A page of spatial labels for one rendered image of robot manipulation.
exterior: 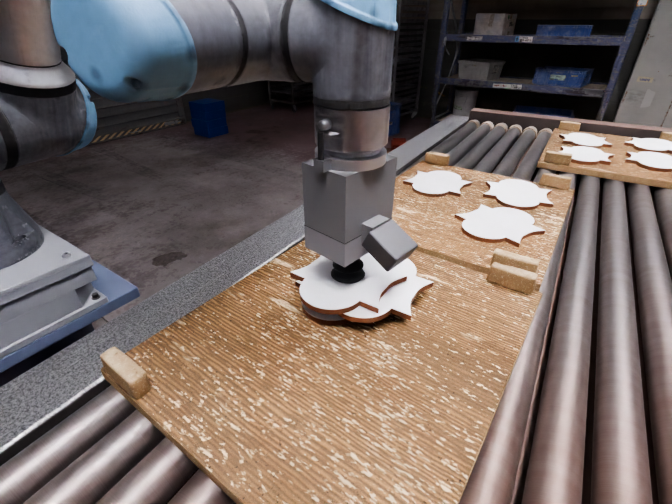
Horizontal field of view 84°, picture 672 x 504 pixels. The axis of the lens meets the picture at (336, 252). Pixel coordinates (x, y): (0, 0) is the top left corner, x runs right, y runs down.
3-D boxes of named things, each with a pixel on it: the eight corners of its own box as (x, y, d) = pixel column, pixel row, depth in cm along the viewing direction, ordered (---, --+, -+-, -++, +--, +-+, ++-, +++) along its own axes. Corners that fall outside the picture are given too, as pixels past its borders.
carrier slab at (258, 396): (104, 378, 40) (99, 368, 39) (331, 229, 68) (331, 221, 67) (397, 657, 22) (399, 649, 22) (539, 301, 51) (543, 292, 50)
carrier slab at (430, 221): (332, 227, 69) (332, 219, 68) (421, 165, 98) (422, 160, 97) (538, 293, 52) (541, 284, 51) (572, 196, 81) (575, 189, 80)
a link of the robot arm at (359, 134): (405, 102, 37) (351, 116, 32) (401, 149, 39) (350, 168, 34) (348, 94, 41) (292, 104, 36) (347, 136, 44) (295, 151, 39)
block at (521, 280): (485, 281, 52) (489, 264, 51) (489, 274, 53) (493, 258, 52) (531, 296, 49) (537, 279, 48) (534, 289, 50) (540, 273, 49)
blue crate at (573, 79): (530, 83, 413) (535, 68, 404) (541, 80, 437) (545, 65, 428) (581, 89, 384) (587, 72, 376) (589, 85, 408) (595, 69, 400)
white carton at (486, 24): (472, 36, 430) (476, 13, 419) (484, 35, 447) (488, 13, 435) (501, 36, 408) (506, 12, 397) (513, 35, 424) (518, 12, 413)
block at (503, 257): (488, 267, 55) (492, 251, 53) (491, 262, 56) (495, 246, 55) (533, 281, 52) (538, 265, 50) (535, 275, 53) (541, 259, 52)
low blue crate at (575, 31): (534, 37, 383) (537, 25, 377) (535, 36, 413) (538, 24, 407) (590, 38, 365) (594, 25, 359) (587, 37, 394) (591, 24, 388)
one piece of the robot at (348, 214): (389, 151, 30) (377, 308, 39) (445, 130, 35) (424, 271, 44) (290, 126, 37) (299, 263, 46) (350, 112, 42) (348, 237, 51)
